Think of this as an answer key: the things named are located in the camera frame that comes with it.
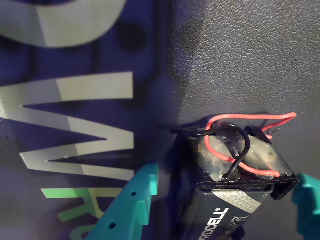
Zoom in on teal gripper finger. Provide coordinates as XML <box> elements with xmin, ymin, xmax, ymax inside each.
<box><xmin>291</xmin><ymin>172</ymin><xmax>320</xmax><ymax>240</ymax></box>
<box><xmin>84</xmin><ymin>162</ymin><xmax>160</xmax><ymax>240</ymax></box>

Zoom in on black WOWROBO printed mat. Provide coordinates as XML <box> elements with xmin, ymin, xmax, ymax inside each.
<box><xmin>0</xmin><ymin>0</ymin><xmax>320</xmax><ymax>240</ymax></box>

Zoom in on small black battery pack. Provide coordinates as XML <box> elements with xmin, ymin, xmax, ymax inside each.
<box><xmin>159</xmin><ymin>112</ymin><xmax>300</xmax><ymax>240</ymax></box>

